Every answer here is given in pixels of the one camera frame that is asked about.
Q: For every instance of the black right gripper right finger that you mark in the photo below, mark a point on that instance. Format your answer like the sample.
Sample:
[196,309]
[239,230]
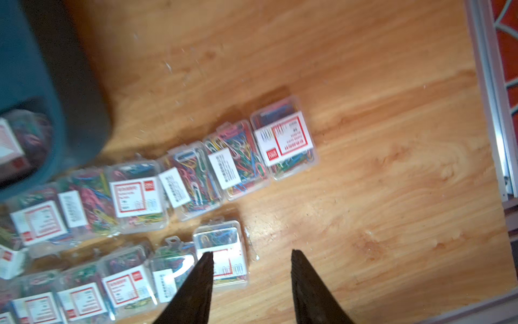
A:
[313,301]

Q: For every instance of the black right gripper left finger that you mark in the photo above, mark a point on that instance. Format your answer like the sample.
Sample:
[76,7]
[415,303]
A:
[192,302]

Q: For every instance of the fifteenth clear paper clip box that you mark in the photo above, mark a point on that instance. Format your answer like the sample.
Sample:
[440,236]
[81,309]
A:
[171,264]

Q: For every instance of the sixteenth clear paper clip box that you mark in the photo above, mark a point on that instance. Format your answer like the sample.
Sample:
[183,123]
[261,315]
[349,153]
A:
[224,239]

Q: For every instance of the fourteenth clear paper clip box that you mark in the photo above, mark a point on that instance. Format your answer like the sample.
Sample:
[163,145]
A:
[127,280]

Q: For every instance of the blue plastic storage tray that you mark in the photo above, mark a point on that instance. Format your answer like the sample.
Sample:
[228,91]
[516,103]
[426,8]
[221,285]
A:
[44,69]

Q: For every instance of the thirteenth clear paper clip box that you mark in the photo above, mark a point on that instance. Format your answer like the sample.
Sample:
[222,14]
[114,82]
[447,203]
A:
[82,296]

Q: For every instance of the eleventh clear paper clip box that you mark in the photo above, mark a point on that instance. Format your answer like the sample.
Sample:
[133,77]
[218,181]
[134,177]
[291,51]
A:
[36,302]

